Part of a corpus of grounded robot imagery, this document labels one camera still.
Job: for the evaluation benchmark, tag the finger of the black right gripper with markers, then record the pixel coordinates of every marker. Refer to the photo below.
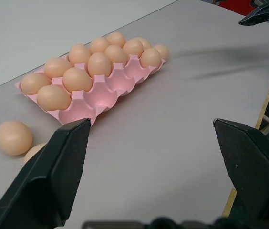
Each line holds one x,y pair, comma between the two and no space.
261,14

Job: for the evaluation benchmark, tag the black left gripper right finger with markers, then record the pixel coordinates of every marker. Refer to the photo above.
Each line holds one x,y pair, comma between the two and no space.
256,171

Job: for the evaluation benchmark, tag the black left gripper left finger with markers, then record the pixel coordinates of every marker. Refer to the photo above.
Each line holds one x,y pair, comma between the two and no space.
44,181

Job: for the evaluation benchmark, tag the pink plastic egg tray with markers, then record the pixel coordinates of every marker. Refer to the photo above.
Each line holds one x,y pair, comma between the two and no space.
101,100

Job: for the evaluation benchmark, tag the red background object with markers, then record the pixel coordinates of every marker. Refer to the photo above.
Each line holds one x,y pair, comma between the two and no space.
232,6

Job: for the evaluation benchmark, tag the beige egg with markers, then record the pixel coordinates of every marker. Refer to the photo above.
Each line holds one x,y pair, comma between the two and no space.
100,64
146,43
34,83
162,50
116,38
53,97
13,138
79,53
99,44
57,67
132,47
116,54
150,57
34,152
77,79

